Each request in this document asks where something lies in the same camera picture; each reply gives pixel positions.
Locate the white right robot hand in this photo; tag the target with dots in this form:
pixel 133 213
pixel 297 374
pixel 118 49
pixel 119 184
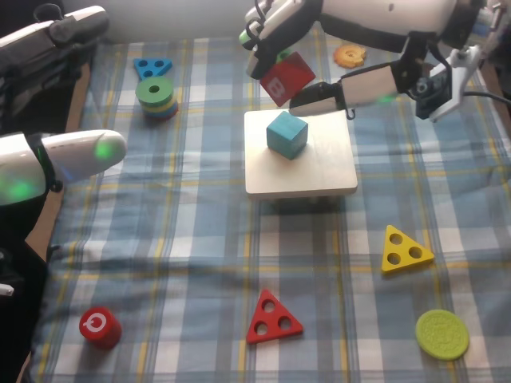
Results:
pixel 379 16

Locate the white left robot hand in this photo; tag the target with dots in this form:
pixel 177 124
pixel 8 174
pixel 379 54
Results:
pixel 80 151

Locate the red wooden cube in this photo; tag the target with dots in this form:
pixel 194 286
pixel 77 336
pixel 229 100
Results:
pixel 293 73

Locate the teal wooden cube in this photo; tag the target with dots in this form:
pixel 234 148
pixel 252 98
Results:
pixel 287 135

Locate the green triangle block with holes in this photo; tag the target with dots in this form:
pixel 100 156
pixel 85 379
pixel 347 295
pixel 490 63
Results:
pixel 284 56

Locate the blue triangle block with holes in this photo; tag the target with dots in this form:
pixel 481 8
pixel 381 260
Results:
pixel 151 65

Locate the red cylinder block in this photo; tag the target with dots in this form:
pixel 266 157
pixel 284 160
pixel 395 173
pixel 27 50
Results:
pixel 100 331

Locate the yellow triangle block with holes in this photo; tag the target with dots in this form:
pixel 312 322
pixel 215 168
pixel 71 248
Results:
pixel 401 248

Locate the red triangle block with holes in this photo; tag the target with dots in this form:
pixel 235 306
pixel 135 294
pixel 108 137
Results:
pixel 272 317

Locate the tan toy cookie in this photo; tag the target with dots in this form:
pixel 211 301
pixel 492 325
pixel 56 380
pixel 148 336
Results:
pixel 342 59

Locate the blue plaid cloth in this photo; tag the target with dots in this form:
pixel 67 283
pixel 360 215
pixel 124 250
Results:
pixel 199 239

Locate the small white table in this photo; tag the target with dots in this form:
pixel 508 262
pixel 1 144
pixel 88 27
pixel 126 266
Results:
pixel 331 167

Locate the green round cookie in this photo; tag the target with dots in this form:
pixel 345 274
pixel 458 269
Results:
pixel 441 335

